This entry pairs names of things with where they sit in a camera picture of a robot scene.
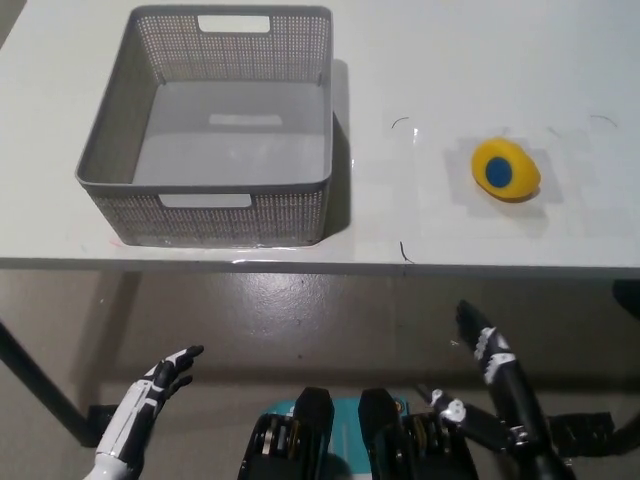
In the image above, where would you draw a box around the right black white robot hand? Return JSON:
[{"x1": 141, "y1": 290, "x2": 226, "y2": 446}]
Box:
[{"x1": 417, "y1": 299, "x2": 546, "y2": 454}]

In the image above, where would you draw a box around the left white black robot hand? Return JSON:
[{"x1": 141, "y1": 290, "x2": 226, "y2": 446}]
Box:
[{"x1": 97, "y1": 343, "x2": 206, "y2": 467}]

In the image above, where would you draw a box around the yellow rubber duck toy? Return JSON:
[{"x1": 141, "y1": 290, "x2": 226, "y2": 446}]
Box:
[{"x1": 471, "y1": 137, "x2": 543, "y2": 203}]

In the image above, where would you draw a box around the black table leg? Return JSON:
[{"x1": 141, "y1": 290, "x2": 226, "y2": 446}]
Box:
[
  {"x1": 0, "y1": 319, "x2": 97, "y2": 449},
  {"x1": 612, "y1": 278, "x2": 640, "y2": 441}
]

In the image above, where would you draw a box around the black teal robot body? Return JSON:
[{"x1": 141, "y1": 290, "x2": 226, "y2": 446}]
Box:
[{"x1": 238, "y1": 386, "x2": 476, "y2": 480}]

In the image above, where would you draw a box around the grey perforated plastic basket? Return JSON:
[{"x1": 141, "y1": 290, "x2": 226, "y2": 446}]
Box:
[{"x1": 74, "y1": 5, "x2": 335, "y2": 249}]

